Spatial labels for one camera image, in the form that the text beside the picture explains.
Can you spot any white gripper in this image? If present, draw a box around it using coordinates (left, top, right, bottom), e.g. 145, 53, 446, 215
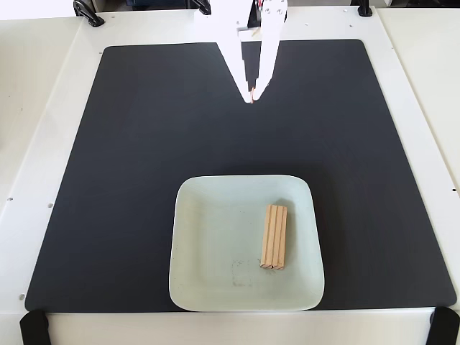
211, 0, 289, 104

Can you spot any grooved wooden block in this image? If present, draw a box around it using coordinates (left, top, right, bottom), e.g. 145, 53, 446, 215
259, 203, 289, 271

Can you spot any white square plate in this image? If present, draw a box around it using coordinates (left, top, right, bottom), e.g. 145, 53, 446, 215
167, 174, 326, 313

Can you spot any black table clamp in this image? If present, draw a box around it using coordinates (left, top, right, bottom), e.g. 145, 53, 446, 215
190, 0, 213, 15
351, 0, 375, 17
73, 0, 106, 28

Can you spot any dark grey work mat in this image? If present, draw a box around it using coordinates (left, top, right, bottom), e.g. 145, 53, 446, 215
24, 38, 457, 313

